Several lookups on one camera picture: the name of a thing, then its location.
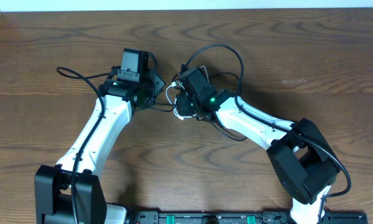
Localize white cable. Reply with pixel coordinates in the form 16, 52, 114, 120
165, 65, 210, 121

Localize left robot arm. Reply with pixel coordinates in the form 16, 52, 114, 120
34, 49, 165, 223

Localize black camera cable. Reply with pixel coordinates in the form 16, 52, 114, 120
55, 66, 112, 224
179, 44, 352, 224

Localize clear tape scrap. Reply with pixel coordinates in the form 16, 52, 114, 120
281, 78, 307, 85

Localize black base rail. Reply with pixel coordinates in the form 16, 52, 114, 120
125, 211, 368, 224

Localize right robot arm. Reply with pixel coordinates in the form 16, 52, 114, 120
176, 67, 340, 223

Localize black right camera cable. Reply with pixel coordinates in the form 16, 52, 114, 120
179, 44, 352, 224

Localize black left camera cable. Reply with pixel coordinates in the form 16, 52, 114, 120
55, 66, 112, 224

